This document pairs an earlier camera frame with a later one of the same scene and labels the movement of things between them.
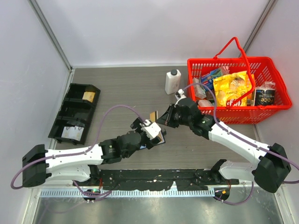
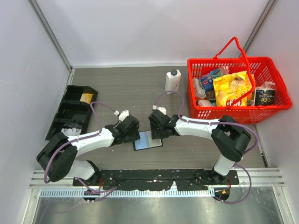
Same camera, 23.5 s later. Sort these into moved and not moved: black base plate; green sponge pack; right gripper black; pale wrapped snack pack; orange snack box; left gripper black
Moved: left gripper black; right gripper black
Not moved: black base plate; orange snack box; pale wrapped snack pack; green sponge pack
